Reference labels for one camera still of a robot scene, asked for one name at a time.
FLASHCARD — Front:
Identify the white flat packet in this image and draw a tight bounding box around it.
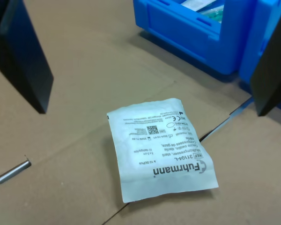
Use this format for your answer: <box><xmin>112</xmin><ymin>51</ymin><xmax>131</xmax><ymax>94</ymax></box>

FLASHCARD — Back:
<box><xmin>180</xmin><ymin>0</ymin><xmax>217</xmax><ymax>12</ymax></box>

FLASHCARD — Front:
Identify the green packed item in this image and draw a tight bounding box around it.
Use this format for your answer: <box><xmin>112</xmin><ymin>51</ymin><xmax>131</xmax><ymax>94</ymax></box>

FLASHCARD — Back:
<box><xmin>198</xmin><ymin>8</ymin><xmax>223</xmax><ymax>24</ymax></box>

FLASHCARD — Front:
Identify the blue plastic bin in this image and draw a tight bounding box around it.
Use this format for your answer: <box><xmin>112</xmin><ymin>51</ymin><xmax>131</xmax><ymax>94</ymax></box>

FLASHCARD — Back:
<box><xmin>238</xmin><ymin>0</ymin><xmax>281</xmax><ymax>111</ymax></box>
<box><xmin>133</xmin><ymin>0</ymin><xmax>259</xmax><ymax>75</ymax></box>

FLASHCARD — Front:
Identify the white Fuhrmann gauze packet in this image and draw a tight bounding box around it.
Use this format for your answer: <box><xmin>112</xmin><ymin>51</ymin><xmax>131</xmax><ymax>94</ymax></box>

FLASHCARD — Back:
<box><xmin>106</xmin><ymin>97</ymin><xmax>219</xmax><ymax>203</ymax></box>

